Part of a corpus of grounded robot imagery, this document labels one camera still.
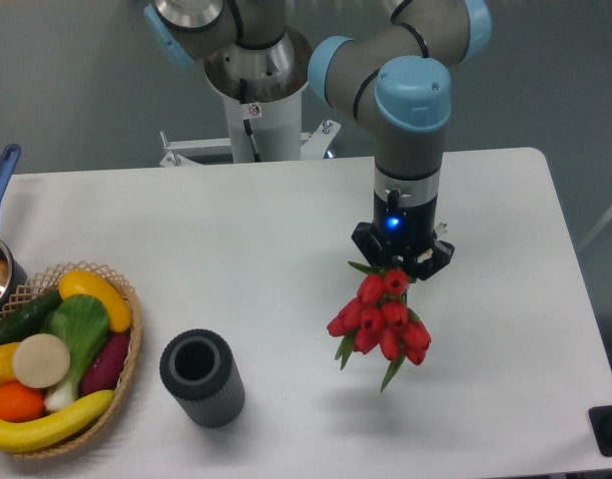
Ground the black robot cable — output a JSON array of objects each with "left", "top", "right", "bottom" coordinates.
[{"left": 238, "top": 78, "right": 263, "bottom": 163}]

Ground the yellow pepper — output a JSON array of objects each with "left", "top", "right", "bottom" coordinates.
[{"left": 0, "top": 342, "right": 20, "bottom": 387}]

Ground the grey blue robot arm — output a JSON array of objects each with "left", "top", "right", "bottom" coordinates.
[{"left": 144, "top": 1, "right": 491, "bottom": 280}]

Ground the red tulip bouquet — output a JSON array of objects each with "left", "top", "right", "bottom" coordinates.
[{"left": 326, "top": 261, "right": 431, "bottom": 391}]

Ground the dark grey ribbed vase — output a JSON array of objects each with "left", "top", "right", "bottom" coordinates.
[{"left": 159, "top": 329, "right": 246, "bottom": 428}]

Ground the black device at edge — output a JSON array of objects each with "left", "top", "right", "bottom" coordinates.
[{"left": 588, "top": 405, "right": 612, "bottom": 457}]

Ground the yellow banana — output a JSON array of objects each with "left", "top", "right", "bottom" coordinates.
[{"left": 0, "top": 390, "right": 115, "bottom": 453}]

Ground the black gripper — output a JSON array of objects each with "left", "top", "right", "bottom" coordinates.
[{"left": 351, "top": 194, "right": 455, "bottom": 280}]

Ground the beige round slice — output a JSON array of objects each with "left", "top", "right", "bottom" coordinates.
[{"left": 12, "top": 333, "right": 71, "bottom": 389}]

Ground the orange fruit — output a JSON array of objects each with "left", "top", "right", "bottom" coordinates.
[{"left": 0, "top": 382, "right": 44, "bottom": 423}]

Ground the woven wicker basket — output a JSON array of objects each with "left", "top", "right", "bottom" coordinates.
[{"left": 0, "top": 261, "right": 142, "bottom": 457}]

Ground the green cucumber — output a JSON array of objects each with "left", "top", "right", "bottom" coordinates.
[{"left": 0, "top": 289, "right": 62, "bottom": 345}]

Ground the purple sweet potato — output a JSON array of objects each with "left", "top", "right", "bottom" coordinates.
[{"left": 80, "top": 333, "right": 130, "bottom": 396}]

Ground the green bok choy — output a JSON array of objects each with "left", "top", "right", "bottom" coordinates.
[{"left": 41, "top": 295, "right": 109, "bottom": 413}]

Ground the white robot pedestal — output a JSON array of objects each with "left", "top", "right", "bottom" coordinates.
[{"left": 160, "top": 90, "right": 341, "bottom": 167}]

